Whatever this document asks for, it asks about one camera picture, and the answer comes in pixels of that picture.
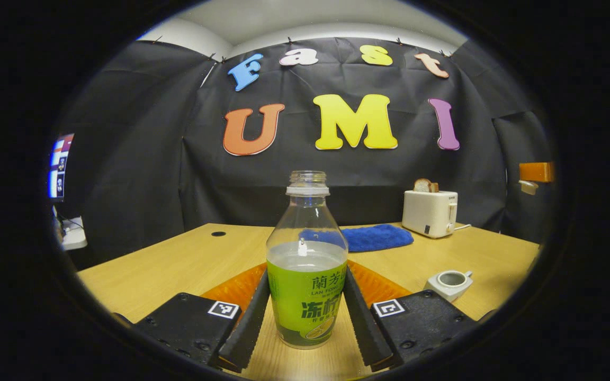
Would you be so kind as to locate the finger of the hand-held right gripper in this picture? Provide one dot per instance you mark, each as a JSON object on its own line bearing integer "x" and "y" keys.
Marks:
{"x": 535, "y": 172}

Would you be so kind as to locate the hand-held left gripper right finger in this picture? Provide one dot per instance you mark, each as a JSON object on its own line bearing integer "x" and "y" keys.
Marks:
{"x": 363, "y": 323}

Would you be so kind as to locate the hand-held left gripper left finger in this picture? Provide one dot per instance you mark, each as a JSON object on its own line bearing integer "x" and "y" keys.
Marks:
{"x": 249, "y": 328}

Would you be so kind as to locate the white teacup lid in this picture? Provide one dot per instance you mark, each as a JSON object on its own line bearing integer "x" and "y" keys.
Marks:
{"x": 527, "y": 186}

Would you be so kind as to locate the green label water bottle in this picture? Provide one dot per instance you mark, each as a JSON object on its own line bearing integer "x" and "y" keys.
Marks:
{"x": 305, "y": 296}

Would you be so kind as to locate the white floral teacup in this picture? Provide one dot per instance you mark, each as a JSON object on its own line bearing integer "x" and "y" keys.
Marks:
{"x": 445, "y": 291}

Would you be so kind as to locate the blue towel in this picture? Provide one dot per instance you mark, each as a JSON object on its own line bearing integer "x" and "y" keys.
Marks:
{"x": 379, "y": 238}

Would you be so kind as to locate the bread slice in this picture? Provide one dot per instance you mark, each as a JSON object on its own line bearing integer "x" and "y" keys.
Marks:
{"x": 422, "y": 185}

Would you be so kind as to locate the white toaster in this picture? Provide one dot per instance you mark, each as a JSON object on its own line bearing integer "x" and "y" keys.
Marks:
{"x": 427, "y": 214}

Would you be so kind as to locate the black backdrop cloth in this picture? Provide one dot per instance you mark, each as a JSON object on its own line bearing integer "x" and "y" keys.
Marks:
{"x": 151, "y": 159}

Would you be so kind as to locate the white side table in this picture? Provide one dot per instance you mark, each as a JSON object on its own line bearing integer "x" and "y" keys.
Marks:
{"x": 74, "y": 238}

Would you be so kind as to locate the computer monitor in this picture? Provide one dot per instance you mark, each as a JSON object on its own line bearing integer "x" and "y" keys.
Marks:
{"x": 59, "y": 169}

